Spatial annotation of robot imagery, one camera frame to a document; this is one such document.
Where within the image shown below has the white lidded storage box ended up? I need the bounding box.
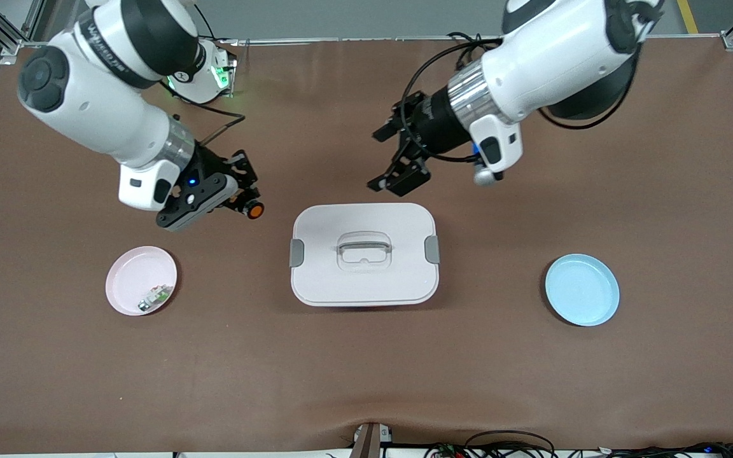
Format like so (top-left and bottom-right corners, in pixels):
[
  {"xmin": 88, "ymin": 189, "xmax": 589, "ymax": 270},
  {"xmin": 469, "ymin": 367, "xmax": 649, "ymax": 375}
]
[{"xmin": 289, "ymin": 202, "xmax": 442, "ymax": 308}]

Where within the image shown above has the pink round plate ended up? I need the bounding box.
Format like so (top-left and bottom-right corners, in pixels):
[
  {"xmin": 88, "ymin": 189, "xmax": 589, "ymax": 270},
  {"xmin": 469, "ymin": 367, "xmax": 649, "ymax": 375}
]
[{"xmin": 105, "ymin": 246, "xmax": 178, "ymax": 317}]

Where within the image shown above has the light blue round plate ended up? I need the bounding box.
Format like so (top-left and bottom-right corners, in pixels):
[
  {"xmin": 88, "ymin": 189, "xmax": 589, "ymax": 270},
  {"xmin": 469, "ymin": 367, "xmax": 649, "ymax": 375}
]
[{"xmin": 545, "ymin": 253, "xmax": 620, "ymax": 328}]

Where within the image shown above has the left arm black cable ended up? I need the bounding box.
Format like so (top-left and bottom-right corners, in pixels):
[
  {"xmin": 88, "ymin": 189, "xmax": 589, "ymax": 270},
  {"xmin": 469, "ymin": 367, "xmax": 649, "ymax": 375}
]
[{"xmin": 400, "ymin": 38, "xmax": 507, "ymax": 163}]

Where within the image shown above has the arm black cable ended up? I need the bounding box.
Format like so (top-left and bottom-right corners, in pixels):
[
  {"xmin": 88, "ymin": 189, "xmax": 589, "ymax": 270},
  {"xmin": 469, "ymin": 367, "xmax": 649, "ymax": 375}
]
[
  {"xmin": 169, "ymin": 95, "xmax": 246, "ymax": 148},
  {"xmin": 400, "ymin": 38, "xmax": 507, "ymax": 163}
]

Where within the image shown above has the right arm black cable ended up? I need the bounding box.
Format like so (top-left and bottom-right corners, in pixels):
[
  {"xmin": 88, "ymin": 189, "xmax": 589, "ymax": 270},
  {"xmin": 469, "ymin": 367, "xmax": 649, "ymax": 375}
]
[{"xmin": 169, "ymin": 95, "xmax": 246, "ymax": 148}]

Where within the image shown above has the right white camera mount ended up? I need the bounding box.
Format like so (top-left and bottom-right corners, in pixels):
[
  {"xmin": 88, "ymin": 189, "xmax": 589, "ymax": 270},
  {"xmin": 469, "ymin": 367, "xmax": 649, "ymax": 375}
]
[{"xmin": 118, "ymin": 159, "xmax": 179, "ymax": 212}]

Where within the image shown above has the grey box lid handle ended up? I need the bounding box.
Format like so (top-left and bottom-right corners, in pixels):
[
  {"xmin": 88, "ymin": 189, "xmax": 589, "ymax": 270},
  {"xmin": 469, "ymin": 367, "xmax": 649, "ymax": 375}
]
[{"xmin": 337, "ymin": 233, "xmax": 393, "ymax": 258}]

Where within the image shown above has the black base cable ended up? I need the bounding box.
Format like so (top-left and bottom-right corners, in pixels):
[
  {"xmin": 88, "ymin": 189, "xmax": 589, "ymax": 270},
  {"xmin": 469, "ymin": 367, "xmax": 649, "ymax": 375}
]
[
  {"xmin": 193, "ymin": 5, "xmax": 240, "ymax": 46},
  {"xmin": 446, "ymin": 31, "xmax": 501, "ymax": 64}
]

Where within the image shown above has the metal table edge rail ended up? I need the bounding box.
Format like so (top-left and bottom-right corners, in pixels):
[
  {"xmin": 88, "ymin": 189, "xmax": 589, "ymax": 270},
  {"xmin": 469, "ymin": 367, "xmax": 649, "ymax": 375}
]
[{"xmin": 233, "ymin": 36, "xmax": 507, "ymax": 48}]

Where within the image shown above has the white green push-button switch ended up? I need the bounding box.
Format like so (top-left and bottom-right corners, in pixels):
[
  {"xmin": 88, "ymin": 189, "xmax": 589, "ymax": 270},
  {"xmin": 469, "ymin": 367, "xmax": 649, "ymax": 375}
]
[{"xmin": 137, "ymin": 284, "xmax": 174, "ymax": 314}]

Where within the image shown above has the metal camera post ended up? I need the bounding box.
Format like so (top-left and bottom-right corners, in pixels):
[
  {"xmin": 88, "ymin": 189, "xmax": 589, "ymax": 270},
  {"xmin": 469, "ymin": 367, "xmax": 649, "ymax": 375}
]
[{"xmin": 351, "ymin": 422, "xmax": 394, "ymax": 458}]

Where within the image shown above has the black looped cable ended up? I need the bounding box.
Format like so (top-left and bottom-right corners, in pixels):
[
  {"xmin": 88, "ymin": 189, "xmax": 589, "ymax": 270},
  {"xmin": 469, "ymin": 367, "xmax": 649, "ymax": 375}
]
[{"xmin": 465, "ymin": 430, "xmax": 556, "ymax": 458}]

